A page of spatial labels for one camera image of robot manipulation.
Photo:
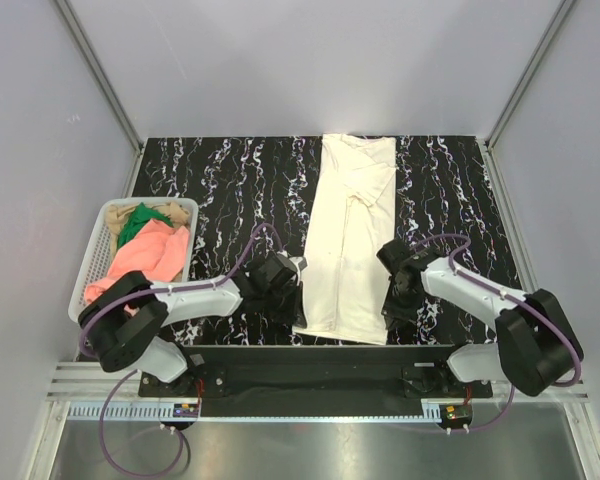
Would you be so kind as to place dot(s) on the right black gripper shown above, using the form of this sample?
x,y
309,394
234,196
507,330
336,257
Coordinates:
x,y
395,316

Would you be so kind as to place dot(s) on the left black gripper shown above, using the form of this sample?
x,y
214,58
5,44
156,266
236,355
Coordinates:
x,y
295,314

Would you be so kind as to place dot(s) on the cream white t shirt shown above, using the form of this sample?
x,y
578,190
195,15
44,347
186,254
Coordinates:
x,y
352,217

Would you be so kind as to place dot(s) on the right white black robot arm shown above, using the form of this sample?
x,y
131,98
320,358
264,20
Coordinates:
x,y
535,347

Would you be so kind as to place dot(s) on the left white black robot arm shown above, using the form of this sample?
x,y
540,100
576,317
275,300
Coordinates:
x,y
121,327

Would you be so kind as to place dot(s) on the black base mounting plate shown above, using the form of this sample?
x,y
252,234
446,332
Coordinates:
x,y
311,382

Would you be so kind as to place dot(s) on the salmon pink t shirt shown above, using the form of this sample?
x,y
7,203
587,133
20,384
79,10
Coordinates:
x,y
158,251

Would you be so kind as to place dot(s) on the beige t shirt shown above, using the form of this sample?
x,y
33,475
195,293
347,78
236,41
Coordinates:
x,y
116,216

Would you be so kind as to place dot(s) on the green t shirt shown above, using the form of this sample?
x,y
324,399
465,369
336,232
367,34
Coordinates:
x,y
138,218

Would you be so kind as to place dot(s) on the left small circuit board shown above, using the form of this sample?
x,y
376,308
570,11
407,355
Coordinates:
x,y
186,410

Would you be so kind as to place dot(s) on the small circuit board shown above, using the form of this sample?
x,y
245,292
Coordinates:
x,y
456,412
186,410

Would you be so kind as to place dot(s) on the right small circuit board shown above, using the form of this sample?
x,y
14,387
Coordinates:
x,y
456,412

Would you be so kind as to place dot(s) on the white plastic laundry basket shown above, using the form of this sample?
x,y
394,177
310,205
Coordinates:
x,y
98,257

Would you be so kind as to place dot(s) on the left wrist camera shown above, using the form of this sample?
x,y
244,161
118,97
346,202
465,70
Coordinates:
x,y
296,263

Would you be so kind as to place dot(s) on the white slotted cable duct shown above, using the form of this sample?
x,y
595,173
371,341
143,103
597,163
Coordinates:
x,y
119,411

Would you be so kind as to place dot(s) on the aluminium front rail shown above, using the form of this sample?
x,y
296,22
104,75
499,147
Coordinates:
x,y
85,380

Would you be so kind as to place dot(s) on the right aluminium frame post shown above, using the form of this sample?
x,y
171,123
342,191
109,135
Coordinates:
x,y
547,40

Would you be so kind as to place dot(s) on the aluminium frame post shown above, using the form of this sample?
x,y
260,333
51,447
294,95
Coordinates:
x,y
89,55
547,40

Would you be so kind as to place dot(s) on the left aluminium frame post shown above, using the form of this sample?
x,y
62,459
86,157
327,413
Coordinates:
x,y
89,55

